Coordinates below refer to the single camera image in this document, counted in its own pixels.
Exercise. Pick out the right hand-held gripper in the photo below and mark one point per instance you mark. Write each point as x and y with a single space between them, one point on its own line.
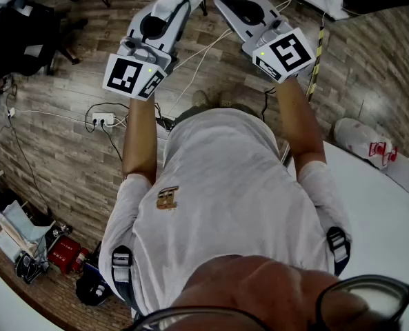
288 53

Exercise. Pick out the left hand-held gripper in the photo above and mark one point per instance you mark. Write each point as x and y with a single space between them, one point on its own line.
125 76

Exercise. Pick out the person's right forearm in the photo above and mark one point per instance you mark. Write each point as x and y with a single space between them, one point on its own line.
299 126

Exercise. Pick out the person's left forearm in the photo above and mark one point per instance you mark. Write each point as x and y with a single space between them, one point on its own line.
140 140

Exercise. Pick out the red fire extinguisher box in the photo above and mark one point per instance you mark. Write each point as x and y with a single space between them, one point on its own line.
62 253

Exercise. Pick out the yellow black striped tape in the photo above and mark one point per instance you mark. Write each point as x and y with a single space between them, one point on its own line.
315 67

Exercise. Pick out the person's right shoe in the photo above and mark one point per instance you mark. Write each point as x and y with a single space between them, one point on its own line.
226 99

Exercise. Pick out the person's shoe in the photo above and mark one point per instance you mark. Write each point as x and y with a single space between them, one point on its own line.
201 98
226 99

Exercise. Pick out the person's left shoe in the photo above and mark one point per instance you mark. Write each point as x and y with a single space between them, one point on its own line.
201 98

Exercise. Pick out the person's dark trousers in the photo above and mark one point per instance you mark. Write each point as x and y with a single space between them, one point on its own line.
187 114

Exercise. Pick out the white power strip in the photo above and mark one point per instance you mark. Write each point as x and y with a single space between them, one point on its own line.
103 118

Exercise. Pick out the black office chair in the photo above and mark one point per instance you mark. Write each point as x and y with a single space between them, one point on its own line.
28 40

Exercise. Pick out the clear plastic bag red print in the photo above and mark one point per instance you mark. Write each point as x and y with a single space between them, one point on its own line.
359 140

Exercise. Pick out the person's white t-shirt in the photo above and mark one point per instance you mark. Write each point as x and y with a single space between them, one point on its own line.
225 185

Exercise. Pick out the white plug adapter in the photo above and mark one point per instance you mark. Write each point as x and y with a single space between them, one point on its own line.
11 112

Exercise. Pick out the white paper bag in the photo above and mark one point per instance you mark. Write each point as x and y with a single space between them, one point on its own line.
21 226

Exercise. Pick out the white table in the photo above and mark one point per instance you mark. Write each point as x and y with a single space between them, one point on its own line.
380 226

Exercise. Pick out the person's face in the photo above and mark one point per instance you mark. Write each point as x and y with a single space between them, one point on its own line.
259 288

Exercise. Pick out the black mesh bag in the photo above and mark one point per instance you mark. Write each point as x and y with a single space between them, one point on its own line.
30 269

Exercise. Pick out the black eyeglasses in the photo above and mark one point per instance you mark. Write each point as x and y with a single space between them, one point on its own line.
362 281

